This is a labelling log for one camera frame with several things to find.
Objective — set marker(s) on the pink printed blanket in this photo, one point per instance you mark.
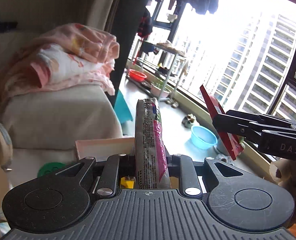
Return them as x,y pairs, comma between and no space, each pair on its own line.
63,67

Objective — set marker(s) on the silver and pink wipes packet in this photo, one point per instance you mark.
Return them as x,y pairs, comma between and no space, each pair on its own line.
148,142

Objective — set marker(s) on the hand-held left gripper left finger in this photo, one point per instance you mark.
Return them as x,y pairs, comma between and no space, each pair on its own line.
110,170

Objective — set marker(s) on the black and red hanging garment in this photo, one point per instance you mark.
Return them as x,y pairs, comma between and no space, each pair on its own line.
145,23

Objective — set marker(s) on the pink ruffled garment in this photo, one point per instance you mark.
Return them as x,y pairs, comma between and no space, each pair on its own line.
88,42

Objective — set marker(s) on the metal shelf rack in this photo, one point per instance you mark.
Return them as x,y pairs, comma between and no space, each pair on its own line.
168,76

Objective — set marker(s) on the pair of beige slippers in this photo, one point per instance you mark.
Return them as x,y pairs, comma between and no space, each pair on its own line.
173,103

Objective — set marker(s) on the red plastic basin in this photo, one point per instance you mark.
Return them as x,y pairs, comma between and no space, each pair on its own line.
137,75

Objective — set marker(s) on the dark curtain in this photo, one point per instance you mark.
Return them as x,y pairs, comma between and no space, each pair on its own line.
128,30

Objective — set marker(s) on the pink white basin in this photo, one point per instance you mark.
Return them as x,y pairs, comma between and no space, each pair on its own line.
161,90

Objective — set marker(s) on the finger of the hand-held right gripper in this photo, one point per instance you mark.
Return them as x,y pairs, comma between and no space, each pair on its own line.
262,118
237,127

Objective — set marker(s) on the red packet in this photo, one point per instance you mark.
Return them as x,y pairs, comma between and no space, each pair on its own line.
213,105

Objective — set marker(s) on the small ceramic figure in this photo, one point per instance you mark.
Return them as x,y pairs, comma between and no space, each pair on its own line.
191,121

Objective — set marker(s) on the pink cardboard box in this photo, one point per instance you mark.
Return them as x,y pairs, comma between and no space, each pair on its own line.
100,147

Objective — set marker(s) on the beige sofa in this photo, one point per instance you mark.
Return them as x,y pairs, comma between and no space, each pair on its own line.
50,120

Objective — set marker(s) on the person's right hand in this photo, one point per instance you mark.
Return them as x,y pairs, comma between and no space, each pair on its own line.
285,173

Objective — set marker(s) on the light blue plastic basin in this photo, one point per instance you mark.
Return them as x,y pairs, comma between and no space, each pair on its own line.
203,137

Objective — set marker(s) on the green round lid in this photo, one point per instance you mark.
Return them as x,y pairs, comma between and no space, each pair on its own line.
50,168

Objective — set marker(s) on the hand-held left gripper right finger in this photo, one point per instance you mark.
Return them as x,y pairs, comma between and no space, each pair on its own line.
185,170

